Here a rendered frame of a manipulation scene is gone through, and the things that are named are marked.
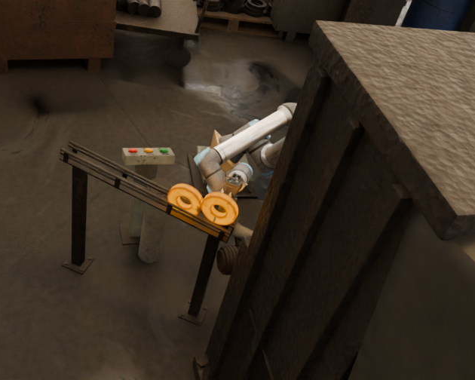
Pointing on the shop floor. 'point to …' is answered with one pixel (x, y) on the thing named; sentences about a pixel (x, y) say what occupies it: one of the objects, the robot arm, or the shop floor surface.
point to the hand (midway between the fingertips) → (220, 205)
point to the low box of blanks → (48, 31)
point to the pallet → (244, 13)
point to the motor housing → (227, 258)
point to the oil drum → (436, 14)
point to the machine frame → (355, 195)
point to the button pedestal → (131, 232)
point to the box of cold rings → (295, 21)
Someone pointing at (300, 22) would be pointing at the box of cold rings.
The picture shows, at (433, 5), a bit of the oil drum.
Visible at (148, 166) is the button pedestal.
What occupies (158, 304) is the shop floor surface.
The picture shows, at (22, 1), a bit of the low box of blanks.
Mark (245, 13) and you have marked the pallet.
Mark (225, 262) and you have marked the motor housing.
